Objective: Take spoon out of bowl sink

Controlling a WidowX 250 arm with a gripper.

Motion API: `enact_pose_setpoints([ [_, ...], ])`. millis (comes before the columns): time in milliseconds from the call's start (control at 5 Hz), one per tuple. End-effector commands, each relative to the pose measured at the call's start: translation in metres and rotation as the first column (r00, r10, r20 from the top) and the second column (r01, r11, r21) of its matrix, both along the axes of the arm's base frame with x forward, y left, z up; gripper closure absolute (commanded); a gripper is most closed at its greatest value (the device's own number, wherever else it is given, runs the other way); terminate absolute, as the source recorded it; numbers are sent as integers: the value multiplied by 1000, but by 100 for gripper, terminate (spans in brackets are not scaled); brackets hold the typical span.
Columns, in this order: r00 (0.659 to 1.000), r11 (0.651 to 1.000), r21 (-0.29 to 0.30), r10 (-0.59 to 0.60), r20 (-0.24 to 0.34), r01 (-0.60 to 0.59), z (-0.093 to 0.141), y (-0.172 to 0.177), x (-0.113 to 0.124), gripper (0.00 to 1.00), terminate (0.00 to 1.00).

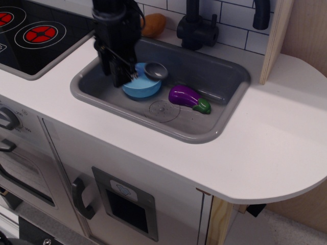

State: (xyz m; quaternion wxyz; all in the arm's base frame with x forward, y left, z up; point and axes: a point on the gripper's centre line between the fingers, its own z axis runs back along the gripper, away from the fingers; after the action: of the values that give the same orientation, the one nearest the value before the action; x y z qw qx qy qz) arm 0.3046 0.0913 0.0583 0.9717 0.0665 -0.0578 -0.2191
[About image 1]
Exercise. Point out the black toy faucet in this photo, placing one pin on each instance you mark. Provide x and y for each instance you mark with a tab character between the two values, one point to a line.
194	33

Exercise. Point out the light blue plastic bowl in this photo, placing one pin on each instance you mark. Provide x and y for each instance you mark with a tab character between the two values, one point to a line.
141	87

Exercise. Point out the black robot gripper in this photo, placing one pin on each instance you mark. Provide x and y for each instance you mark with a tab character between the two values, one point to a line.
116	37

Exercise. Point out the blue handled grey toy spoon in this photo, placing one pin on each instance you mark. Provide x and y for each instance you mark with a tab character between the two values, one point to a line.
152	70

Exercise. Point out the toy oven door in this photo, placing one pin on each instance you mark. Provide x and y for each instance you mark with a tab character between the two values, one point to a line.
28	168

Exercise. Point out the orange toy chicken drumstick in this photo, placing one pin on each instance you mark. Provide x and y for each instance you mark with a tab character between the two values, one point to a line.
153	25

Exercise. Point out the purple toy eggplant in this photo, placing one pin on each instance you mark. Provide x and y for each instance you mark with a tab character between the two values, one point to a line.
185	96

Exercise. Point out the grey plastic sink basin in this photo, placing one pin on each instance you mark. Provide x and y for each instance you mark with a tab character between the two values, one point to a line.
220	82

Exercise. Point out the grey oven knob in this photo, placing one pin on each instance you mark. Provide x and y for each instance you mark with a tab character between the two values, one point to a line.
9	119

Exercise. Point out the wooden side post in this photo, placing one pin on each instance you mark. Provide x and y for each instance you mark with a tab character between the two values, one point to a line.
277	34

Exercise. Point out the grey toy ice dispenser panel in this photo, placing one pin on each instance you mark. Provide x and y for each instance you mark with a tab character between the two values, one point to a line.
127	204

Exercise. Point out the black toy stovetop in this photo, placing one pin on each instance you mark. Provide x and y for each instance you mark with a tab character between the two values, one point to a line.
36	37

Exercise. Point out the grey cabinet door handle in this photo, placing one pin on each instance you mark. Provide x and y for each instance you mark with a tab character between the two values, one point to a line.
77	188

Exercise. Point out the grey oven door handle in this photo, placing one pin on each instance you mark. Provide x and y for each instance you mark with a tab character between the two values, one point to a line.
7	146

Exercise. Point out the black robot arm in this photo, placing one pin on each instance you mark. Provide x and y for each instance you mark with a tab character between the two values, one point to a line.
116	8

